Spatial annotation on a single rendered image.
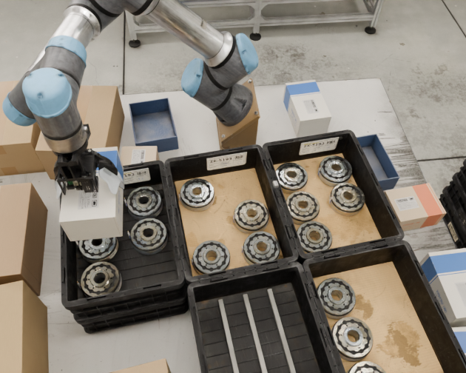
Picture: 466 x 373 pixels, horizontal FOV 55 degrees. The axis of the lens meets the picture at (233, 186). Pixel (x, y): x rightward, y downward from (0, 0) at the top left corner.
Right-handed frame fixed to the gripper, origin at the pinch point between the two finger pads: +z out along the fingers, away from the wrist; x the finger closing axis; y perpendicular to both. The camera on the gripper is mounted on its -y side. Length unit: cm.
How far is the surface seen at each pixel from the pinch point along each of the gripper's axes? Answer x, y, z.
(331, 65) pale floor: 122, -161, 112
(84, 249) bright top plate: -7.6, 2.8, 24.8
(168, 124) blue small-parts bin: 16, -55, 41
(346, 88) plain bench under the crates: 90, -68, 41
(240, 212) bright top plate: 36.5, -4.1, 24.7
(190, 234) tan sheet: 21.6, -0.4, 27.8
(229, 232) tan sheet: 33.0, 0.4, 27.9
